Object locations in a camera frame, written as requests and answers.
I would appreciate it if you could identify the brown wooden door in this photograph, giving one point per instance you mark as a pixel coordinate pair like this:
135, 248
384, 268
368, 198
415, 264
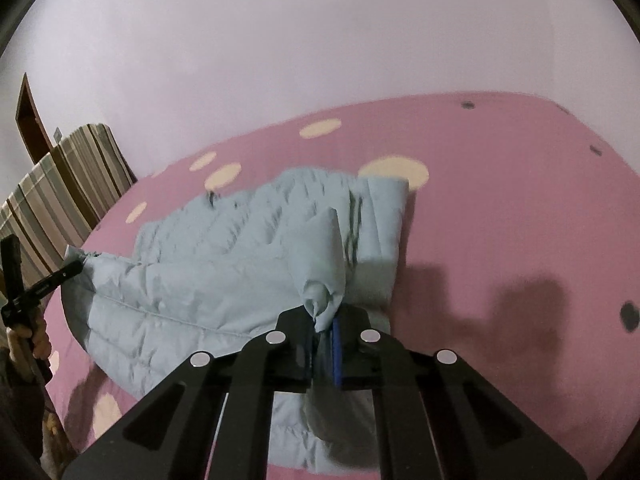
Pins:
32, 120

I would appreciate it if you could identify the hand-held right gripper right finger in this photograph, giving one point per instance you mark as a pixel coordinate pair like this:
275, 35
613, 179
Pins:
336, 355

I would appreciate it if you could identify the pink dotted bed sheet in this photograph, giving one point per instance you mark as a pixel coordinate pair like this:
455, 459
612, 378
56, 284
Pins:
500, 210

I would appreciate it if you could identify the person's left forearm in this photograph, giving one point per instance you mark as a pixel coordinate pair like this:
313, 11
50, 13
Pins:
20, 410

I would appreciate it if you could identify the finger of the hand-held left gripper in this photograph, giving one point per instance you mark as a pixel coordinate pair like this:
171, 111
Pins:
12, 265
55, 280

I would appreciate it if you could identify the person's left hand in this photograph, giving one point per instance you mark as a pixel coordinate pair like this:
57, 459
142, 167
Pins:
41, 335

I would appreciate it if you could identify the light blue puffer jacket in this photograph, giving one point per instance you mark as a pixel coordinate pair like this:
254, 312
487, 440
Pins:
225, 265

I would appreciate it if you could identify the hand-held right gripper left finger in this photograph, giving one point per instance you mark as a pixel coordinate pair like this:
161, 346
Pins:
295, 355

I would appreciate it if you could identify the striped cushion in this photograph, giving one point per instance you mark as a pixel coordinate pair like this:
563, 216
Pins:
35, 210
95, 170

